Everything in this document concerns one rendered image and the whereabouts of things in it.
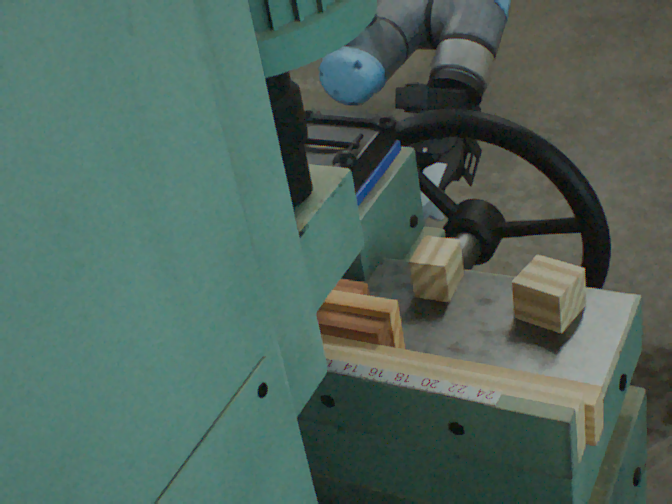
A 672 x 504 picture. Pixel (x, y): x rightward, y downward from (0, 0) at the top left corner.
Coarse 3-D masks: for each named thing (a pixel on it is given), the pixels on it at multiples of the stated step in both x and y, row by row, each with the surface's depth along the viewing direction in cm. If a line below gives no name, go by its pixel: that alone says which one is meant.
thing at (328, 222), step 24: (312, 168) 77; (336, 168) 76; (312, 192) 74; (336, 192) 74; (312, 216) 71; (336, 216) 75; (312, 240) 72; (336, 240) 75; (360, 240) 79; (312, 264) 72; (336, 264) 76; (312, 288) 73
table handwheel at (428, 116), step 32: (416, 128) 106; (448, 128) 104; (480, 128) 103; (512, 128) 102; (544, 160) 102; (576, 192) 102; (448, 224) 110; (480, 224) 109; (512, 224) 109; (544, 224) 107; (576, 224) 105; (480, 256) 111; (608, 256) 106
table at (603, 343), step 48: (384, 288) 92; (480, 288) 90; (432, 336) 85; (480, 336) 84; (528, 336) 84; (576, 336) 83; (624, 336) 82; (624, 384) 82; (336, 432) 79; (384, 480) 80; (432, 480) 77; (480, 480) 75; (528, 480) 73; (576, 480) 72
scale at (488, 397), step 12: (336, 360) 76; (336, 372) 75; (348, 372) 75; (360, 372) 75; (372, 372) 75; (384, 372) 74; (396, 372) 74; (396, 384) 73; (408, 384) 73; (420, 384) 73; (432, 384) 73; (444, 384) 72; (456, 384) 72; (456, 396) 71; (468, 396) 71; (480, 396) 71; (492, 396) 71
